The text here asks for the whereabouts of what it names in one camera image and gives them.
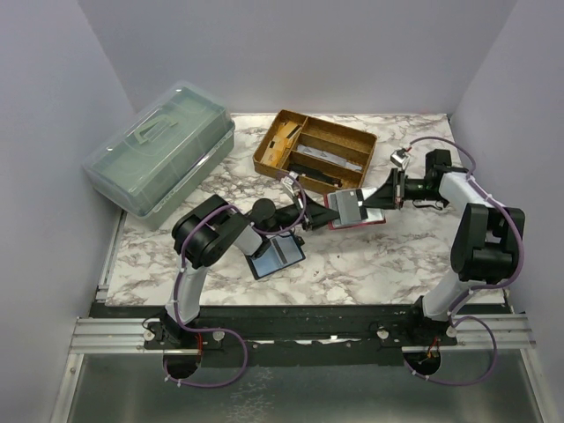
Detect black VIP credit card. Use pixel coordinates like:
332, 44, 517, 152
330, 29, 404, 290
327, 189, 368, 226

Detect white cards in tray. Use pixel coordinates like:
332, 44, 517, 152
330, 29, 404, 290
297, 145, 362, 172

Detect black leather card holder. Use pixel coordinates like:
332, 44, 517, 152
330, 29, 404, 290
246, 234, 306, 280

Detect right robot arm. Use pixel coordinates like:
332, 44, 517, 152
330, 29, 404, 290
362, 149, 525, 338

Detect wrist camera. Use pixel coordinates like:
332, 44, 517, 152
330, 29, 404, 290
280, 172, 301, 197
390, 148, 411, 170

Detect red leather card holder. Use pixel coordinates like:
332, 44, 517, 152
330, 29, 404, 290
323, 188, 386, 230

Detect aluminium extrusion rail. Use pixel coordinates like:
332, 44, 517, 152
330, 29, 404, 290
69, 318, 164, 354

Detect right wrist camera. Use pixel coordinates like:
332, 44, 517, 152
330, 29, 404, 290
390, 148, 411, 170

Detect gold cards in tray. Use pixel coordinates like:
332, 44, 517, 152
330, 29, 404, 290
261, 122, 301, 167

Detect woven wicker organizer tray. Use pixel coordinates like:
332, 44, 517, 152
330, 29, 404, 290
253, 109, 377, 194

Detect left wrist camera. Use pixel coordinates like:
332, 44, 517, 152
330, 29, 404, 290
280, 172, 301, 197

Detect black cards in tray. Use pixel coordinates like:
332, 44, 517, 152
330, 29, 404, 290
288, 163, 343, 188

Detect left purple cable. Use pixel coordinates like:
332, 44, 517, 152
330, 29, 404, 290
172, 172, 307, 390

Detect green plastic storage box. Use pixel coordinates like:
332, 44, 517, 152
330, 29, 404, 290
83, 81, 235, 230

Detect black mounting base rail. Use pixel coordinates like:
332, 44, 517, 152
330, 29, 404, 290
87, 303, 535, 367

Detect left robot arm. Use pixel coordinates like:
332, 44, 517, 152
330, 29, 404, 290
160, 195, 339, 338

